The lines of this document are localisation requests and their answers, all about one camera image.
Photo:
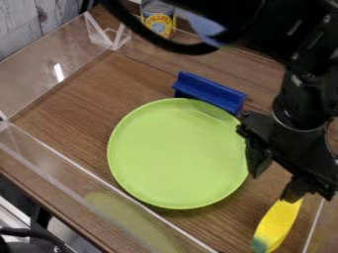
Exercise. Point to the clear acrylic enclosure wall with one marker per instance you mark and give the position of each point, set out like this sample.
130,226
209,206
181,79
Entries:
116,222

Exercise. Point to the yellow labelled tin can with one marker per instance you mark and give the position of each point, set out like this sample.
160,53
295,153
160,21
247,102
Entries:
158,17

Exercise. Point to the yellow green banana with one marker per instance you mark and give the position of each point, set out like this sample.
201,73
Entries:
276,226

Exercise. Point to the green round plate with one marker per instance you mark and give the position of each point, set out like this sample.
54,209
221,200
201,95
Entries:
177,155

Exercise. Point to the clear acrylic triangle bracket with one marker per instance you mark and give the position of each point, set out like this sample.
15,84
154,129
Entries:
110,38

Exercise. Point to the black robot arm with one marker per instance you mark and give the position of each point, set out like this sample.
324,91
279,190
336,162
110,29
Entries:
296,32

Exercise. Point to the blue plastic block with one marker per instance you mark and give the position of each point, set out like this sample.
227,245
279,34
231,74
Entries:
200,88

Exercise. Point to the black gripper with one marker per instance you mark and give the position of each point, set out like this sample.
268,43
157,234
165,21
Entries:
301,151

